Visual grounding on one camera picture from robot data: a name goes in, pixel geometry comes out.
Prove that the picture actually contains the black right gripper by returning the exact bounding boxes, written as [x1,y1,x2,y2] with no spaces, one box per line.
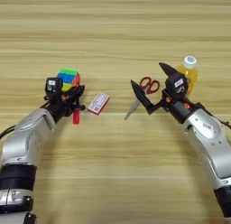
[130,61,206,125]

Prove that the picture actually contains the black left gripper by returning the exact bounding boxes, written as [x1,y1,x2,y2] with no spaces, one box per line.
[42,84,87,124]

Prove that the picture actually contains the red black marker pen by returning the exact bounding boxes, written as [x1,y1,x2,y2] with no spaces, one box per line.
[72,95,81,126]

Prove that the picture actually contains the orange juice bottle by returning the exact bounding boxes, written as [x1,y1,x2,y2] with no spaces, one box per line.
[176,55,199,95]

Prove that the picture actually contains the red white card box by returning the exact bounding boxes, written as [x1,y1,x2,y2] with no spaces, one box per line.
[87,91,111,117]

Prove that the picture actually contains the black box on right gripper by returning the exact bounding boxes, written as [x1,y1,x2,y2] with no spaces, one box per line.
[164,73,189,99]

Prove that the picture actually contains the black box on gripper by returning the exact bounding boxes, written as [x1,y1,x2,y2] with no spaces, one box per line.
[164,73,189,99]
[44,77,64,101]

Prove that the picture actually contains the colourful puzzle cube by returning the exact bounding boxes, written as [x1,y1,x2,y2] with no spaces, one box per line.
[56,68,82,93]

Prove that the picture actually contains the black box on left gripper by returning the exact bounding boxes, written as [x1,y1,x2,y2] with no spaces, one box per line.
[44,77,64,101]

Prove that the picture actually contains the red handled scissors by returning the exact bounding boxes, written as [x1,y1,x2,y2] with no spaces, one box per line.
[124,76,161,121]

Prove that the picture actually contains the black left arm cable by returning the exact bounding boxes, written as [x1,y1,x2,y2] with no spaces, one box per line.
[0,101,51,141]

